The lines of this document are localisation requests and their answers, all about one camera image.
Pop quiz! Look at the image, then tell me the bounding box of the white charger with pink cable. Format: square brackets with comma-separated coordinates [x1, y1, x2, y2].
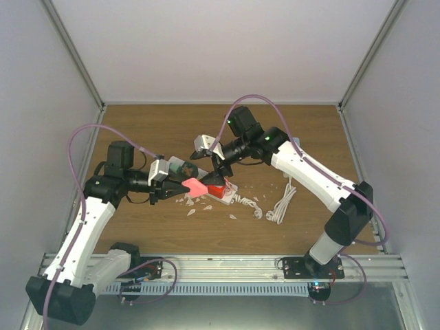
[223, 179, 238, 198]

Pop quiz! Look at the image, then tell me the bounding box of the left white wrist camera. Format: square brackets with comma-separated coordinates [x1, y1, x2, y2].
[148, 159, 169, 186]

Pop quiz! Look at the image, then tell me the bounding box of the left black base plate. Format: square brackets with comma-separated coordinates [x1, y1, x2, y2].
[120, 256, 163, 282]

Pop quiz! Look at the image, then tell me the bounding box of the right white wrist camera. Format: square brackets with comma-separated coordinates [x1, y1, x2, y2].
[194, 135, 224, 159]

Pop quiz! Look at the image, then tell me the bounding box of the small white power strip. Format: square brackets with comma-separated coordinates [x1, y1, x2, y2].
[265, 174, 297, 225]

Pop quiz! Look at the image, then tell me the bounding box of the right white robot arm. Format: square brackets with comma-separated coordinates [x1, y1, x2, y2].
[190, 107, 373, 278]

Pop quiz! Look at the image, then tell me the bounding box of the grey slotted cable duct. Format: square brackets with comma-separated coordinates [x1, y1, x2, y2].
[122, 282, 309, 297]

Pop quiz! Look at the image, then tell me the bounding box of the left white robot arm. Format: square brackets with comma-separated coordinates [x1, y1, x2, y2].
[25, 141, 190, 325]

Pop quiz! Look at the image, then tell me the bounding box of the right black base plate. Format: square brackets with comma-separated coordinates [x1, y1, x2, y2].
[276, 254, 345, 280]

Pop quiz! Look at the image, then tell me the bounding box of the dark green dragon adapter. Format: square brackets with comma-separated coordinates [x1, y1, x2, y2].
[170, 162, 199, 181]

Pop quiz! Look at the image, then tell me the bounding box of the white multicolour power strip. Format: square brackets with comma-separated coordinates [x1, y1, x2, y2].
[168, 156, 264, 220]

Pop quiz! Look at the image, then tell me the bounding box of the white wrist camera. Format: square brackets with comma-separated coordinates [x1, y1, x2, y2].
[148, 159, 169, 186]
[194, 135, 224, 159]

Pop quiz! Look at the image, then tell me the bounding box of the red cube socket adapter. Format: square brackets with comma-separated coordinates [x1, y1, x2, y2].
[208, 185, 225, 199]

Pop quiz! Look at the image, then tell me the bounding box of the pink plug adapter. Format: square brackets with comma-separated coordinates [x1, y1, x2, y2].
[181, 177, 208, 197]

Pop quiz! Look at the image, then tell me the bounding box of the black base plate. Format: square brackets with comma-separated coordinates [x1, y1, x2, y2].
[120, 256, 163, 282]
[276, 254, 345, 280]

